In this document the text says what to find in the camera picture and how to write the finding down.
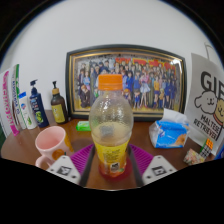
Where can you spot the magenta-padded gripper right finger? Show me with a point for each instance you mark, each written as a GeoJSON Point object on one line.
{"type": "Point", "coordinates": [143, 158]}

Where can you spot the small green pack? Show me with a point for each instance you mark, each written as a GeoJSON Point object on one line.
{"type": "Point", "coordinates": [82, 126]}

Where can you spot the dark blue pump bottle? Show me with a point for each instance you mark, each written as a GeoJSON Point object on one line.
{"type": "Point", "coordinates": [39, 110]}

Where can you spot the white printed tube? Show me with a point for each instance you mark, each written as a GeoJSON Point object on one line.
{"type": "Point", "coordinates": [17, 100]}

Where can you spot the blue tissue pack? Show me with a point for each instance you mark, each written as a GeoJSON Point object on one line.
{"type": "Point", "coordinates": [168, 131]}

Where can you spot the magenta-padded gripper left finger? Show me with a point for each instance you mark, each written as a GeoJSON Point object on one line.
{"type": "Point", "coordinates": [80, 158]}

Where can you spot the framed group picture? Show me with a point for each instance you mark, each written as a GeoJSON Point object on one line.
{"type": "Point", "coordinates": [146, 83]}

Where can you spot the colourful puzzle cube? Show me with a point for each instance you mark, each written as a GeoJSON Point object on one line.
{"type": "Point", "coordinates": [206, 149]}

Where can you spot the orange-capped clear drink bottle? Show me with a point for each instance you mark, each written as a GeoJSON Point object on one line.
{"type": "Point", "coordinates": [110, 133]}

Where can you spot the amber pump bottle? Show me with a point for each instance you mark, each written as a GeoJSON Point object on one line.
{"type": "Point", "coordinates": [58, 110]}

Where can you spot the pink patterned mug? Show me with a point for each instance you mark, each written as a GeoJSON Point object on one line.
{"type": "Point", "coordinates": [50, 143]}

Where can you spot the white printed paper bag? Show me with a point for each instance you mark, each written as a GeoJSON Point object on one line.
{"type": "Point", "coordinates": [206, 103]}

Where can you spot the white shampoo bottle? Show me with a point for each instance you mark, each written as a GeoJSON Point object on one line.
{"type": "Point", "coordinates": [28, 115]}

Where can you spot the patterned candy packet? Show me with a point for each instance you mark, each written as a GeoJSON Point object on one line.
{"type": "Point", "coordinates": [193, 157]}

